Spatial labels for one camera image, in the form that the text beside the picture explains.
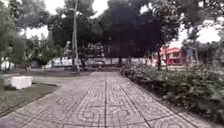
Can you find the vehicle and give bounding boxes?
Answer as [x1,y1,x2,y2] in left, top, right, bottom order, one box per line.
[89,59,106,68]

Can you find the group of trees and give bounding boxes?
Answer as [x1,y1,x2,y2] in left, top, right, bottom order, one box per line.
[0,0,224,73]

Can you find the patterned paving tile path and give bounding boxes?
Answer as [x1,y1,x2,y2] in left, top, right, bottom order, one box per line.
[0,71,216,128]

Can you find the tall pale tree trunk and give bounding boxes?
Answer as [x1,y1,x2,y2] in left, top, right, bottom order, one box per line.
[71,0,82,74]

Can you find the red building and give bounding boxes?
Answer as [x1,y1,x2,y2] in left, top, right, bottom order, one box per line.
[159,47,188,66]

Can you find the bed of low shrubs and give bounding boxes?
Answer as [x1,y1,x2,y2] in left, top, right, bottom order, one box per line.
[120,63,224,124]

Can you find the stone bench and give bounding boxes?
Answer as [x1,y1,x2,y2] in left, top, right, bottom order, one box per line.
[3,75,33,90]

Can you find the grass lawn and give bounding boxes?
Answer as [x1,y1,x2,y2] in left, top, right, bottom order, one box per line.
[0,82,58,116]

